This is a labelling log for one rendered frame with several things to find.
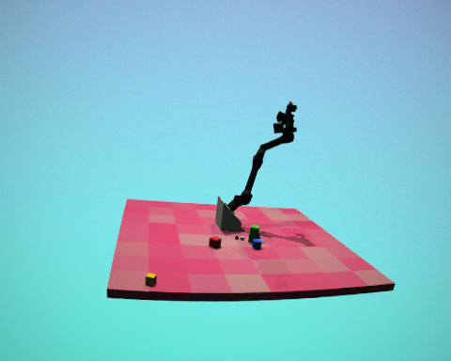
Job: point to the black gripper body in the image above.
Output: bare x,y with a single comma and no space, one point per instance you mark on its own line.
290,108

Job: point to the small yellow block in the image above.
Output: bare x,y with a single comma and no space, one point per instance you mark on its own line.
151,279

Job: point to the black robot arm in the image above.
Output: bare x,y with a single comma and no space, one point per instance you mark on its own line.
287,137

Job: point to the blue block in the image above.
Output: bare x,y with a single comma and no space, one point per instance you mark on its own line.
257,244

